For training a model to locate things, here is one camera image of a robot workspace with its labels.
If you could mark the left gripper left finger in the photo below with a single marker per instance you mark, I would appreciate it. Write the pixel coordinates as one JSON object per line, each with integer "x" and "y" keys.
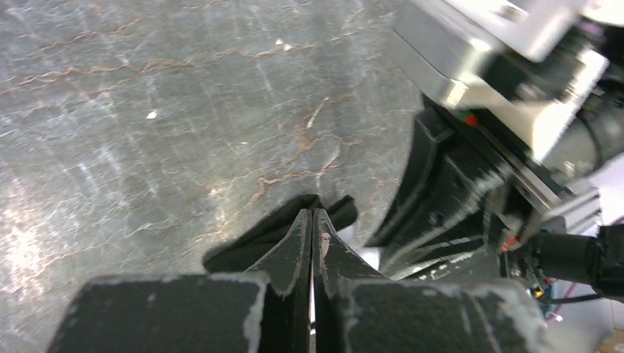
{"x": 277, "y": 302}

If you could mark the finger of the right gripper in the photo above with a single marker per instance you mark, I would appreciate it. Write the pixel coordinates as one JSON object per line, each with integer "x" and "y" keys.
{"x": 449, "y": 197}

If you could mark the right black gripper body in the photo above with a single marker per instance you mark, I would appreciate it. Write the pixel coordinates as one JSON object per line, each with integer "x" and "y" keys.
{"x": 551, "y": 204}

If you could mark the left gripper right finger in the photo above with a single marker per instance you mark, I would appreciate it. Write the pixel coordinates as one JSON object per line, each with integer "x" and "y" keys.
{"x": 334, "y": 265}

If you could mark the white underwear black waistband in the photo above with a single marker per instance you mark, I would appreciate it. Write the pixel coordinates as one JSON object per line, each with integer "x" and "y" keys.
{"x": 240, "y": 254}

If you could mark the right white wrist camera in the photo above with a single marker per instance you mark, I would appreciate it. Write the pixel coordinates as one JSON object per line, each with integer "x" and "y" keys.
{"x": 532, "y": 64}

